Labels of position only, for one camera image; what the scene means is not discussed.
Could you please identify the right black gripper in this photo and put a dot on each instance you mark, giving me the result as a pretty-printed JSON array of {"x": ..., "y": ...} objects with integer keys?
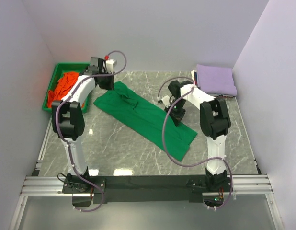
[{"x": 177, "y": 118}]

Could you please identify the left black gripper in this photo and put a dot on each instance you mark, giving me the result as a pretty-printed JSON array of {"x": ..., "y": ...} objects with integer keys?
[{"x": 110, "y": 86}]

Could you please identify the green t-shirt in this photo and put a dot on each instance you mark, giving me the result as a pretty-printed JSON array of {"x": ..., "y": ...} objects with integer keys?
[{"x": 146, "y": 119}]

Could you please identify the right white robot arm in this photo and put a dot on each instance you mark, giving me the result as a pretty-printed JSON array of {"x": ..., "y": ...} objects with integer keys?
[{"x": 214, "y": 123}]

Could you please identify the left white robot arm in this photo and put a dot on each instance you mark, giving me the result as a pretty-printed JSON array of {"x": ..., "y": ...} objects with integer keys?
[{"x": 68, "y": 121}]

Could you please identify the stack of folded shirts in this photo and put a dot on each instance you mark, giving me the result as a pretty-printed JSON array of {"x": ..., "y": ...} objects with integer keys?
[{"x": 195, "y": 78}]

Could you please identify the orange t-shirt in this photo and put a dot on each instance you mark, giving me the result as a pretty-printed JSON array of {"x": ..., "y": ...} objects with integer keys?
[{"x": 64, "y": 85}]

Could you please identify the green plastic bin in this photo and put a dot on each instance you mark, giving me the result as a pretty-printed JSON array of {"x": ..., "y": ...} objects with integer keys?
[{"x": 59, "y": 69}]

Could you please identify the folded purple t-shirt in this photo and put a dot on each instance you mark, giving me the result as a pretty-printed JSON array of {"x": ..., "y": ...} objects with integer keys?
[{"x": 216, "y": 80}]

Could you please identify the black base beam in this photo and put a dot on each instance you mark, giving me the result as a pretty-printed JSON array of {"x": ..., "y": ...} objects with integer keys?
[{"x": 111, "y": 189}]

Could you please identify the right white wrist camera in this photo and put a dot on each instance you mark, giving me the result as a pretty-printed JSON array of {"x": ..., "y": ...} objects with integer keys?
[{"x": 165, "y": 100}]

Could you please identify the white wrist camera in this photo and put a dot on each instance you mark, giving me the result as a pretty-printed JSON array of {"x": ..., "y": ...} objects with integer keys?
[
  {"x": 109, "y": 64},
  {"x": 165, "y": 100}
]

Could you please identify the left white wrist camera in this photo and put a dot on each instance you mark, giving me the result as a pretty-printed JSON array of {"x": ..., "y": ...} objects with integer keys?
[{"x": 109, "y": 64}]

